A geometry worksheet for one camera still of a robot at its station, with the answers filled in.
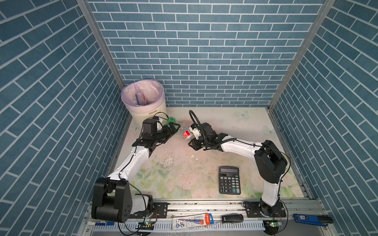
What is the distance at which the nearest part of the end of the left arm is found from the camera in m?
0.62

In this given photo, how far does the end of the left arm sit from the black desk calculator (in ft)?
1.24

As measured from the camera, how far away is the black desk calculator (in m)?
0.80
